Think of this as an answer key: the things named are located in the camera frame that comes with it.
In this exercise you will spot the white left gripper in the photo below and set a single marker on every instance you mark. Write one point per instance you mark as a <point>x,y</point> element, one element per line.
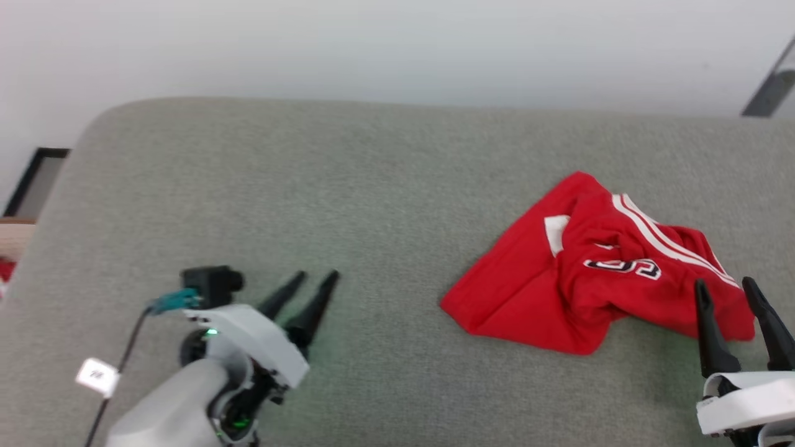
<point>261,338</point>

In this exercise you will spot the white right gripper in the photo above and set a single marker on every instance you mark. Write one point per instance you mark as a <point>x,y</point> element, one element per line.
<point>751,400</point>

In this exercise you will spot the red and white jersey shirt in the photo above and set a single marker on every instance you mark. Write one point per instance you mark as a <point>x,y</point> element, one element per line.
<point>528,279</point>

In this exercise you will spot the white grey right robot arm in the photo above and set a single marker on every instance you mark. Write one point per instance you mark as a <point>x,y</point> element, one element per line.
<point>770,437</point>

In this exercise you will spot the dark grey slanted bar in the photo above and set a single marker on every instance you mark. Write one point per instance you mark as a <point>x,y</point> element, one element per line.
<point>773,87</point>

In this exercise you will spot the beige wooden box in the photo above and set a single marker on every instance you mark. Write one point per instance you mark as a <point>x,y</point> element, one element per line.
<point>12,239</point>

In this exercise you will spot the red white cloth item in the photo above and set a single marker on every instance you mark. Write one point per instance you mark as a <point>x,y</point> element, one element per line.
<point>5,273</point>

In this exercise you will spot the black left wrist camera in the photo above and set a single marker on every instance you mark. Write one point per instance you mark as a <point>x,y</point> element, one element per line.
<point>211,285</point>

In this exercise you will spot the black picture frame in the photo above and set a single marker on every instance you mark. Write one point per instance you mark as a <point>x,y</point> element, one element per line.
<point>28,180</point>

